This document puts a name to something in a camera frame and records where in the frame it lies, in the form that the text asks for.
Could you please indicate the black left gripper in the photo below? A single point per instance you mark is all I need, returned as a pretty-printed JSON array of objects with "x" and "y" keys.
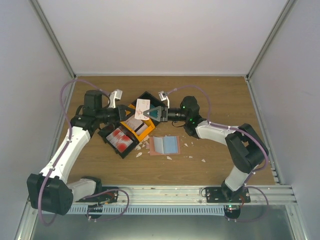
[{"x": 121, "y": 115}]

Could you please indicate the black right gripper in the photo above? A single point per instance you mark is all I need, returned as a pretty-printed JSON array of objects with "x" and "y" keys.
[{"x": 160, "y": 110}]

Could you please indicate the black bin with teal cards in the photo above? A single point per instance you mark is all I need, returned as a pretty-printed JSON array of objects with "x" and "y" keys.
[{"x": 153, "y": 103}]

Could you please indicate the white credit card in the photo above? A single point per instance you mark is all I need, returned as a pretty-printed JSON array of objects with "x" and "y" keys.
[{"x": 142, "y": 105}]

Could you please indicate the yellow bin with white cards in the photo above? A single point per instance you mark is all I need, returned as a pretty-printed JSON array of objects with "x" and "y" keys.
[{"x": 145, "y": 133}]

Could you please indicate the black bin with red cards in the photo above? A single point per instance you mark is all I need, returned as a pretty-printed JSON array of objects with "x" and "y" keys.
[{"x": 105, "y": 131}]

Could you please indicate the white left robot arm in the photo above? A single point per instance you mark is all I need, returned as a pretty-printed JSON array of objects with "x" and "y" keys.
[{"x": 49, "y": 191}]

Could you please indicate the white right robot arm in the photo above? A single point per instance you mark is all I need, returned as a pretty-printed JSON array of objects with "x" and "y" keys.
[{"x": 245, "y": 147}]

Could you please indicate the stack of teal cards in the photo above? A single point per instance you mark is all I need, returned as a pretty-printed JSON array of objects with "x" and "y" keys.
[{"x": 155, "y": 113}]

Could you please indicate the stack of white cards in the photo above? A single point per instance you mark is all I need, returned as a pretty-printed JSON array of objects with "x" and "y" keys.
[{"x": 137, "y": 125}]

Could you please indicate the stack of red-white cards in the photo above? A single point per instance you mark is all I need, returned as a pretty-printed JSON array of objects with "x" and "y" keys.
[{"x": 119, "y": 140}]

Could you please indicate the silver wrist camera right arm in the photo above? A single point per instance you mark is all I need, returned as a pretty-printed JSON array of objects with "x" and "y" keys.
[{"x": 164, "y": 98}]

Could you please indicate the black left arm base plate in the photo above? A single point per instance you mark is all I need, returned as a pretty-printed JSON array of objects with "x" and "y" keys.
[{"x": 111, "y": 196}]

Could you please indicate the grey slotted cable duct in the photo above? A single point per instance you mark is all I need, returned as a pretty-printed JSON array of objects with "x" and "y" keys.
[{"x": 197, "y": 210}]

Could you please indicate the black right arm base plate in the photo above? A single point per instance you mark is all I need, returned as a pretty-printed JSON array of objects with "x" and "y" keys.
[{"x": 218, "y": 194}]

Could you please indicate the aluminium front rail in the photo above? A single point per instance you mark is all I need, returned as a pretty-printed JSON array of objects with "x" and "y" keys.
[{"x": 197, "y": 195}]

